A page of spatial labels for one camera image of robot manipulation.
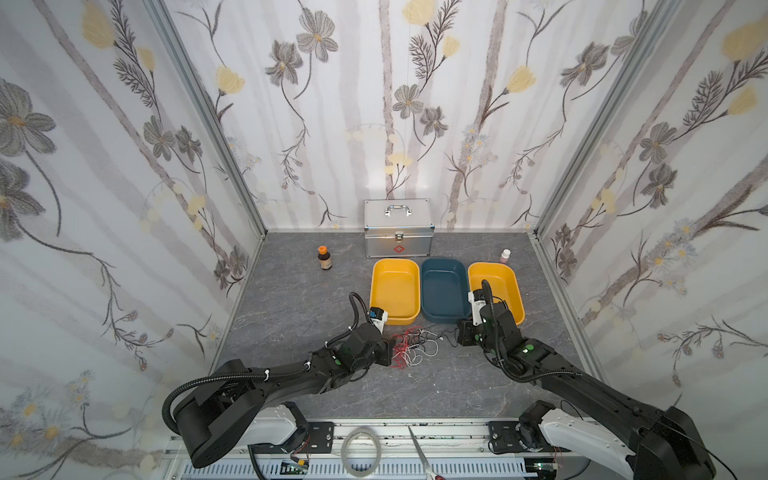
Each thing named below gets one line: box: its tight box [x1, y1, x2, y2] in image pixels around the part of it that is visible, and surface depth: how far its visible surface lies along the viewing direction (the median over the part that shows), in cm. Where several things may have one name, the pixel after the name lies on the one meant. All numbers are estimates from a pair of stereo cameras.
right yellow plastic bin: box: [468, 262, 526, 326], surface depth 105 cm
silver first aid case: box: [364, 198, 435, 259], surface depth 109 cm
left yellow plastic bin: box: [369, 258, 421, 326], surface depth 101 cm
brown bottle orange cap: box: [317, 245, 333, 271], surface depth 106 cm
